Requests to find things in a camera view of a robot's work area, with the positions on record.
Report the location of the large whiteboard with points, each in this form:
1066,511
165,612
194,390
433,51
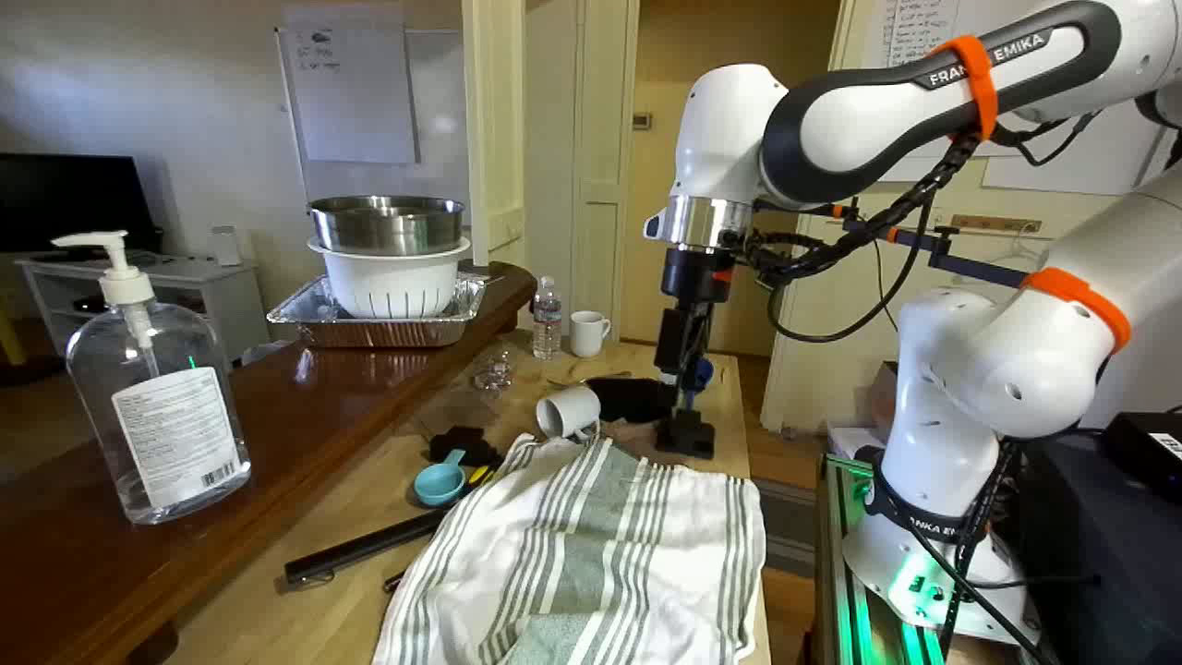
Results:
1108,153

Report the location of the clear hand sanitizer pump bottle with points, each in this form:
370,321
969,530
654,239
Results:
159,418

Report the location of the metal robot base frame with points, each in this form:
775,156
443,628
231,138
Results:
862,577

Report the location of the small black cloth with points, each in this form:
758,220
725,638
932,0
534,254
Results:
461,446

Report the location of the black monitor screen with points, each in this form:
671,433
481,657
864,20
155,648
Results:
76,206

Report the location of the black block holder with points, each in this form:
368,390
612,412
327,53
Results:
684,433

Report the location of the white side table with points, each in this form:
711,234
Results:
205,298

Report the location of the dark brown wooden counter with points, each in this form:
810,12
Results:
308,418

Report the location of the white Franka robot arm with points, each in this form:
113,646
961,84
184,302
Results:
985,372

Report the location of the black equipment box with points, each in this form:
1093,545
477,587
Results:
1108,542

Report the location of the long black stick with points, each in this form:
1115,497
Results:
356,551

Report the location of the crushed clear plastic bottle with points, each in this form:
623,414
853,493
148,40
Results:
497,369

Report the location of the small clear water bottle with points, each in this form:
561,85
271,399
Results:
549,321

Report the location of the green striped white towel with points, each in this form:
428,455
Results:
592,566

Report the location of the black knob object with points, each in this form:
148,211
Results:
630,399

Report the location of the aluminium foil tray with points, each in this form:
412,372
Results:
370,332

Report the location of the white wall sheet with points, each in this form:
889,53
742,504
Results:
353,85

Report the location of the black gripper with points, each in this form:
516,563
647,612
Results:
694,280

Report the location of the stainless steel bowl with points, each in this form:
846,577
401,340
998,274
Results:
386,223

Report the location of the teal measuring cup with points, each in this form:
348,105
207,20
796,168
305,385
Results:
438,483

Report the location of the white ceramic mug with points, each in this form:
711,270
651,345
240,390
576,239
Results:
587,334
570,412

